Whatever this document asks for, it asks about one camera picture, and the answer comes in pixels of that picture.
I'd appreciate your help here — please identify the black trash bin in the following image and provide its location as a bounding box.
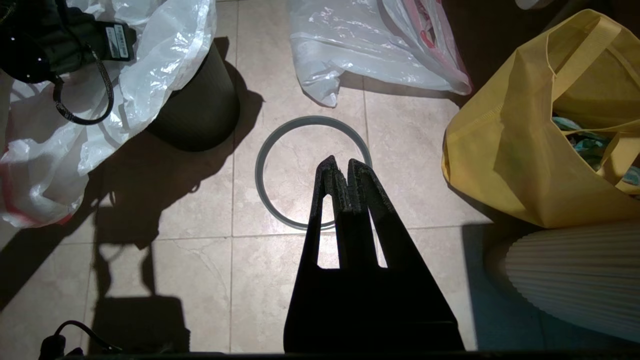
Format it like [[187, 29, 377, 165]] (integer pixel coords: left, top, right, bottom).
[[145, 42, 241, 152]]

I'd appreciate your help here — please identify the braided left wrist cable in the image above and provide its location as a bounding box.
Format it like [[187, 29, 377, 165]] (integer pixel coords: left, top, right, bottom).
[[52, 44, 116, 126]]

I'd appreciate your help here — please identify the grey bin ring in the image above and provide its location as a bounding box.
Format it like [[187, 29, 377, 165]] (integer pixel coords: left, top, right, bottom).
[[255, 116, 373, 232]]

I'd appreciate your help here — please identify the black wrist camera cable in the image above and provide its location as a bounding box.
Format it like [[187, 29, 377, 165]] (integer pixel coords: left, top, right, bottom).
[[39, 320, 123, 358]]

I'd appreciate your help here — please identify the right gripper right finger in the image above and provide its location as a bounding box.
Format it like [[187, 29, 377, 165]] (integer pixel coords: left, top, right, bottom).
[[347, 159, 466, 352]]

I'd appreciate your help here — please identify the teal crumpled packaging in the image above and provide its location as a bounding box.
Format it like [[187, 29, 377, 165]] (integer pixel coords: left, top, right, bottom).
[[552, 116, 640, 187]]

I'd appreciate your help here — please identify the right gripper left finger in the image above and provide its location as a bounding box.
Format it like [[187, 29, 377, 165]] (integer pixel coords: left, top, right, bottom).
[[283, 155, 368, 353]]

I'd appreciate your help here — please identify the yellow plastic bag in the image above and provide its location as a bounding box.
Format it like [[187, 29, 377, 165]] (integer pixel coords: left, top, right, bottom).
[[441, 9, 640, 229]]

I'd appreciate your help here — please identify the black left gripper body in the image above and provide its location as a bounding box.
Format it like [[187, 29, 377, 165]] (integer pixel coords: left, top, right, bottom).
[[30, 0, 138, 77]]

